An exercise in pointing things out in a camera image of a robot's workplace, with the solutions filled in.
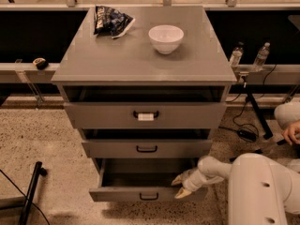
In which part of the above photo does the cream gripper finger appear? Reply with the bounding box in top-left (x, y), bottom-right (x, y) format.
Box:
top-left (174, 187), bottom-right (191, 199)
top-left (172, 174), bottom-right (183, 186)

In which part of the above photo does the blue crumpled chip bag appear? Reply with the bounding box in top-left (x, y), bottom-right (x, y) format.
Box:
top-left (94, 6), bottom-right (135, 38)

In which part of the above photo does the person leg in light trousers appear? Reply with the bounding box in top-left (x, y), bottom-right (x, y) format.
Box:
top-left (274, 102), bottom-right (300, 129)

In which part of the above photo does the grey bottom drawer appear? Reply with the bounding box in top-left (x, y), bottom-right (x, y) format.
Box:
top-left (89, 158), bottom-right (196, 202)

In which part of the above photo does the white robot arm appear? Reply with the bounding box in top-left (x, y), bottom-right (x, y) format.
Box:
top-left (172, 153), bottom-right (300, 225)

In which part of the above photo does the white ceramic bowl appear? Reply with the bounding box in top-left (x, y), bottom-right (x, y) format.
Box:
top-left (148, 25), bottom-right (184, 54)

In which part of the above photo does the black stand leg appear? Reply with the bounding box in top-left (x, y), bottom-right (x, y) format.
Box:
top-left (18, 161), bottom-right (47, 225)

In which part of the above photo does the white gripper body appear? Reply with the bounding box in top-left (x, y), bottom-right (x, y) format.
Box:
top-left (181, 169), bottom-right (223, 192)

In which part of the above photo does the black yellow tape measure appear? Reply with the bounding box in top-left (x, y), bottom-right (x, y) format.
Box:
top-left (33, 58), bottom-right (49, 70)

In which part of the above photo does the person hand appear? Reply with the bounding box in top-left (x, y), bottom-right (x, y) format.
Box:
top-left (282, 120), bottom-right (300, 145)

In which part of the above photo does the grey top drawer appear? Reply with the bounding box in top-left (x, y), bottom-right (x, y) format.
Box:
top-left (65, 102), bottom-right (226, 129)

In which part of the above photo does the grey middle drawer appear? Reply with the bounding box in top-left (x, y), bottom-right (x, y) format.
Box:
top-left (82, 139), bottom-right (212, 158)

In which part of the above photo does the black power adapter with cable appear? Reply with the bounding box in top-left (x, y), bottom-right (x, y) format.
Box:
top-left (218, 64), bottom-right (278, 143)

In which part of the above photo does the clear water bottle left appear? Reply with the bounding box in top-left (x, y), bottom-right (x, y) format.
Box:
top-left (229, 42), bottom-right (244, 68)

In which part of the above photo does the grey drawer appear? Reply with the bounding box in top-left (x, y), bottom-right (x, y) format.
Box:
top-left (89, 158), bottom-right (196, 202)
top-left (65, 102), bottom-right (226, 129)
top-left (82, 139), bottom-right (212, 158)

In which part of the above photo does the clear water bottle right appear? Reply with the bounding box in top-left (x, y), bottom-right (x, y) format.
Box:
top-left (253, 42), bottom-right (270, 72)

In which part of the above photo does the black tripod leg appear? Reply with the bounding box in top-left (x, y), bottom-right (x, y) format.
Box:
top-left (245, 86), bottom-right (273, 140)

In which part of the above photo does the grey drawer cabinet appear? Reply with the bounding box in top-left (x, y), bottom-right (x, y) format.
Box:
top-left (51, 5), bottom-right (237, 203)

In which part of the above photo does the clear water bottle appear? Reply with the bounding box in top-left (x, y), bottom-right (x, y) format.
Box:
top-left (229, 42), bottom-right (244, 68)
top-left (253, 42), bottom-right (270, 72)

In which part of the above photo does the white tape on handle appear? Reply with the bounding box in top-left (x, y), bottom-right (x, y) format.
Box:
top-left (138, 113), bottom-right (154, 122)

